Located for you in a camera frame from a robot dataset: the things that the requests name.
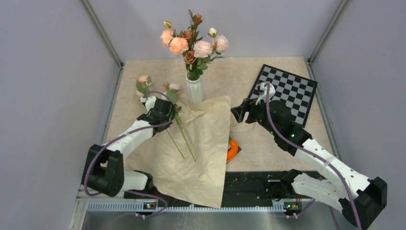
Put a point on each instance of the white ribbed vase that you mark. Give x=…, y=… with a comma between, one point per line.
x=194, y=89

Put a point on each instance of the black grey checkerboard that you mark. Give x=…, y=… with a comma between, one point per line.
x=297, y=92

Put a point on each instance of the brown rose flower stem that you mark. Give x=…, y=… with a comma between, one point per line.
x=190, y=60

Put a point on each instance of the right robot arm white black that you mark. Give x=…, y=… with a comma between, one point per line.
x=359, y=198

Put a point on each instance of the white pink rose stem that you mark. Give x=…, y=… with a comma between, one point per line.
x=172, y=90

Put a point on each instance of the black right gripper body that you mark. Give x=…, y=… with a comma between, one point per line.
x=258, y=113

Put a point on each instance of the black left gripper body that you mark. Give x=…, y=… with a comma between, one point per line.
x=165, y=126

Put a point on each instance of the pale pink peony stem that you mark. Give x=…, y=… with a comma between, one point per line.
x=205, y=52

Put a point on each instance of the orange paper flower bouquet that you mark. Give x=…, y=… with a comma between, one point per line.
x=166, y=157

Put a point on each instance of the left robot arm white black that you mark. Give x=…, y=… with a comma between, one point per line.
x=104, y=171

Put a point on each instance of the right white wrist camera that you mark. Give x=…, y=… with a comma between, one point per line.
x=267, y=91

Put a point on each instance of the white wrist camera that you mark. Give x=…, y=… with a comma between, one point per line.
x=148, y=102
x=267, y=91

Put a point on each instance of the peach pink flower stem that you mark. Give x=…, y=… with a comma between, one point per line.
x=178, y=43

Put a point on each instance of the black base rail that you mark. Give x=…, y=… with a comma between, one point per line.
x=241, y=189

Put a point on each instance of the small pink rose stem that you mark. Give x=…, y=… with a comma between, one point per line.
x=143, y=85

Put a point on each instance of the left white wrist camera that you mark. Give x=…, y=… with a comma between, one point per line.
x=148, y=102

